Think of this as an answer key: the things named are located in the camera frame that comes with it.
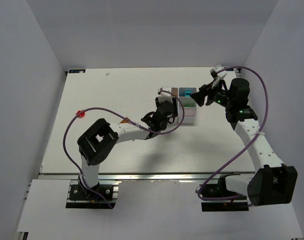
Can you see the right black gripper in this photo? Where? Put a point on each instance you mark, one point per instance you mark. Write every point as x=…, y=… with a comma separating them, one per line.
x=207, y=93

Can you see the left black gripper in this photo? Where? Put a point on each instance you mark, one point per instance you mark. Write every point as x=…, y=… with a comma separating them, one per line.
x=167, y=108

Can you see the teal rounded lego brick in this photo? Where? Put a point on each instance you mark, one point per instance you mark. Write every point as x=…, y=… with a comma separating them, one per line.
x=187, y=93

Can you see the small red lego piece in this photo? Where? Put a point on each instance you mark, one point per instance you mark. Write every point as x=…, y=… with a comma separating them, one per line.
x=80, y=114

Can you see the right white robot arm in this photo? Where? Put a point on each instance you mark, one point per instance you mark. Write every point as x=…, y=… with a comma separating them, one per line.
x=273, y=182

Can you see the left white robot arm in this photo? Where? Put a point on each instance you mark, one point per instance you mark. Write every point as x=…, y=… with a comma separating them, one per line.
x=97, y=142

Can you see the white right divided container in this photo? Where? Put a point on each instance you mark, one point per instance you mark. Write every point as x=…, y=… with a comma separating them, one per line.
x=190, y=112

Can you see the blue table label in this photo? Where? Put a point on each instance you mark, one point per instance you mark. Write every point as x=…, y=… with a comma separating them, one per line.
x=78, y=71

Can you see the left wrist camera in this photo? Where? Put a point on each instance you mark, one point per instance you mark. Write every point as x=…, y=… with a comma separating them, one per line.
x=164, y=95

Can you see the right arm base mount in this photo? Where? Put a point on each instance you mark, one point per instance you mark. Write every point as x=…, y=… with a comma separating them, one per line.
x=221, y=199

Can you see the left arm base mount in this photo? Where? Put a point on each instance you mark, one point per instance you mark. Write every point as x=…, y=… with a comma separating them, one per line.
x=79, y=197

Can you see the aluminium table rail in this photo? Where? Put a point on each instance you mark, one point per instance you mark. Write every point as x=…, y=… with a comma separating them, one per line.
x=127, y=176

